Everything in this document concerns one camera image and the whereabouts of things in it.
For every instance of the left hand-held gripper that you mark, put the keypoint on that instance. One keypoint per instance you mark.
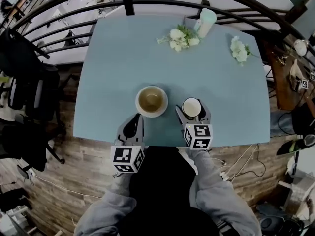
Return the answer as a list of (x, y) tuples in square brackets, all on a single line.
[(121, 156)]

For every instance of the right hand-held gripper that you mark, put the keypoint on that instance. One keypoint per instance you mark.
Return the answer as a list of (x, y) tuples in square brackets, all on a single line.
[(199, 136)]

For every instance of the white mug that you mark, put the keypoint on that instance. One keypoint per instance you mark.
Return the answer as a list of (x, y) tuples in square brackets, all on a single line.
[(190, 107)]

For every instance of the white ceramic plate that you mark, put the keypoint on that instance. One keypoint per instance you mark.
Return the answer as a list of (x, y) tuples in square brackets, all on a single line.
[(165, 104)]

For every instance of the tan bowl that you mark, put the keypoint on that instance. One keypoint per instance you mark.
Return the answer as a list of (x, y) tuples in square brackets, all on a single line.
[(150, 99)]

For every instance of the person's left forearm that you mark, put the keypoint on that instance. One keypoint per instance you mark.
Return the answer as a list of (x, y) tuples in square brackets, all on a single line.
[(120, 183)]

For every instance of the person's right forearm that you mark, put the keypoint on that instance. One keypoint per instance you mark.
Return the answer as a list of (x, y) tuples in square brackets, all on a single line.
[(204, 166)]

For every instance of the person's torso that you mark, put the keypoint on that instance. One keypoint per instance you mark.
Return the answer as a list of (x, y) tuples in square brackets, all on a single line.
[(160, 181)]

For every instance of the light blue table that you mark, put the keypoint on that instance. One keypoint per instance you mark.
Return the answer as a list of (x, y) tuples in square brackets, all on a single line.
[(123, 65)]

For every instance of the small white flower bouquet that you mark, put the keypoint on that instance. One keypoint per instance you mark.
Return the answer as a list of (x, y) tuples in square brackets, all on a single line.
[(238, 50)]

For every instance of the large white flower bouquet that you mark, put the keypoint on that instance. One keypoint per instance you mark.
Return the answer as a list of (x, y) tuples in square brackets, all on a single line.
[(178, 38)]

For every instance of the dark wooden side table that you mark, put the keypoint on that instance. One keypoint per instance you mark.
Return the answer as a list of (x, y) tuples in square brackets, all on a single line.
[(280, 82)]

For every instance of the pale green thermos bottle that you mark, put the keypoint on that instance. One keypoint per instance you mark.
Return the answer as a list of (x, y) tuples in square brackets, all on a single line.
[(205, 21)]

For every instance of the black office chair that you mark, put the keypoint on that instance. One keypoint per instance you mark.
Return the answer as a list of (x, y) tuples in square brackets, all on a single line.
[(17, 50), (32, 95), (24, 144)]

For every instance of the beige cloth bag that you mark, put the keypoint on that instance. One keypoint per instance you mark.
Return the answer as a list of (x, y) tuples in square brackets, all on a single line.
[(295, 72)]

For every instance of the white globe lamp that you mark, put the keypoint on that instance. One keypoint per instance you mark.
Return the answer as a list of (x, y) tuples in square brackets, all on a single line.
[(300, 47)]

